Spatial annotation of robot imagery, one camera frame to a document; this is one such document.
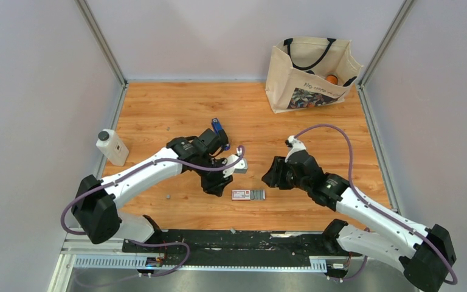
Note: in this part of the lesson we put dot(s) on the beige canvas tote bag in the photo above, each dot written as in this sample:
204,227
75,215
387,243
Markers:
297,71

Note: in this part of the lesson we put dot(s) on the red white staple box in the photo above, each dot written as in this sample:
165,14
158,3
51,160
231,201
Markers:
248,195

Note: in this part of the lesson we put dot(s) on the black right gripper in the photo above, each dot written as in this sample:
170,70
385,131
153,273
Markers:
273,177

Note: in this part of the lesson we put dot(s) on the blue black stapler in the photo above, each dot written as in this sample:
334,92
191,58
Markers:
221,133

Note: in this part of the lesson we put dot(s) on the slotted white cable duct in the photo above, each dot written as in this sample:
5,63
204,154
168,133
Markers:
314,266

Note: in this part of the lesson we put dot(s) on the orange ball in bag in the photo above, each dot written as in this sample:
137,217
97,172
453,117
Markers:
332,79

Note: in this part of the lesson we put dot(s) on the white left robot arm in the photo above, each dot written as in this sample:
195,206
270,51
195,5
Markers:
97,203

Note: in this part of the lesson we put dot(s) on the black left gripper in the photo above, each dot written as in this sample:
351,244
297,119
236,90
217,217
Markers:
216,185

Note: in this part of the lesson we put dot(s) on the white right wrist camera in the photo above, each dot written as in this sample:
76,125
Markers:
295,145

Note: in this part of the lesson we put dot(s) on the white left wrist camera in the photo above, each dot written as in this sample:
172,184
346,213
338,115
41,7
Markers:
236,163

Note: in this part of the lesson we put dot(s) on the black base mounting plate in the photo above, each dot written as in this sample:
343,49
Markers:
244,248

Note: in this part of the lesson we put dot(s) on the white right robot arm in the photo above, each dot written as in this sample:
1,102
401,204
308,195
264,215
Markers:
424,255

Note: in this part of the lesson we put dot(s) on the white bottle black cap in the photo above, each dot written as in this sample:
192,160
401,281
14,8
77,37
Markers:
112,147

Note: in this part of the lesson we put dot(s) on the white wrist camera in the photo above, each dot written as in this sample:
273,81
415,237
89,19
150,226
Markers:
295,145
236,163

